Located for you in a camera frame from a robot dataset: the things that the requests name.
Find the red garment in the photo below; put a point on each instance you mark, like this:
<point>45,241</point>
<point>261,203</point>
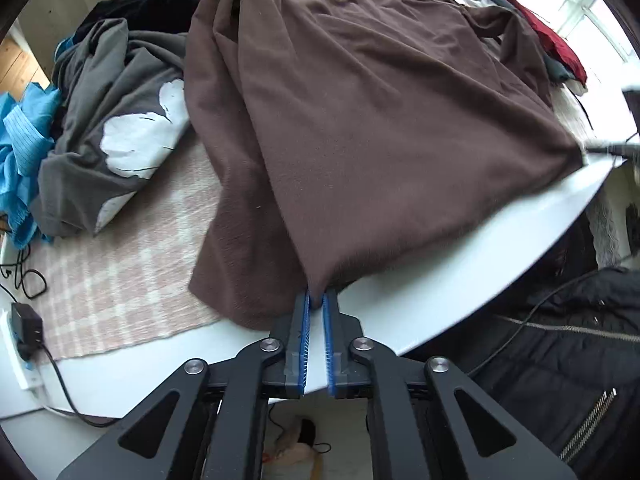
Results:
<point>560,45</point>

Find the white power strip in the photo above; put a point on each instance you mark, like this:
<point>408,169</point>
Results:
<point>20,375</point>

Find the navy garment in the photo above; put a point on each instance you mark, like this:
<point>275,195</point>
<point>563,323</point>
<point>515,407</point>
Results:
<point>150,0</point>

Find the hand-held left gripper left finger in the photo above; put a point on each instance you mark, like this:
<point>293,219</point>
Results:
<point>304,340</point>

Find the grey garment with white print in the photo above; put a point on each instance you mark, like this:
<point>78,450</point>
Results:
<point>100,85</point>

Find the black power adapter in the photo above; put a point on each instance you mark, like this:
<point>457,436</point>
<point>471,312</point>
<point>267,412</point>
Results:
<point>27,325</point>

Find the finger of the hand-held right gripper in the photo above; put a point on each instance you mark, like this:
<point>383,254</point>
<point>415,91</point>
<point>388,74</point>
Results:
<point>615,149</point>

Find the pink slipper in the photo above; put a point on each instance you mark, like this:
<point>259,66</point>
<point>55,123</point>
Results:
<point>300,455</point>

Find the pink plaid mat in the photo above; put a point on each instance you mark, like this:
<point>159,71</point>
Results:
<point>125,270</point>

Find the grey lace knit cloth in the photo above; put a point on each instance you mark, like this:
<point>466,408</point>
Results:
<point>607,230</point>

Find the black jacket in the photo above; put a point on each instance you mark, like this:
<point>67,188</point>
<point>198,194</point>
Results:
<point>550,375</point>

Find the blue garment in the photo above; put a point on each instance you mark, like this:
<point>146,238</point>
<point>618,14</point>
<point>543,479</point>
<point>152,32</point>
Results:
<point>25,160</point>

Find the white bay window frame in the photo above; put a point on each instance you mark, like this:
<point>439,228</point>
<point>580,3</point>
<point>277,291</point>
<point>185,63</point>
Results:
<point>582,10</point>

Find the dark grey garment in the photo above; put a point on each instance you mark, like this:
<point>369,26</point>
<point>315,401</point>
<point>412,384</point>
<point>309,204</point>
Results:
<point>555,67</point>

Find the brown garment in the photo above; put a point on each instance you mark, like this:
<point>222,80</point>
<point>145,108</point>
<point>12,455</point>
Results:
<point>375,135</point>

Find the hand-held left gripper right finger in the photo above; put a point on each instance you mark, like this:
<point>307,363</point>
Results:
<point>328,345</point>

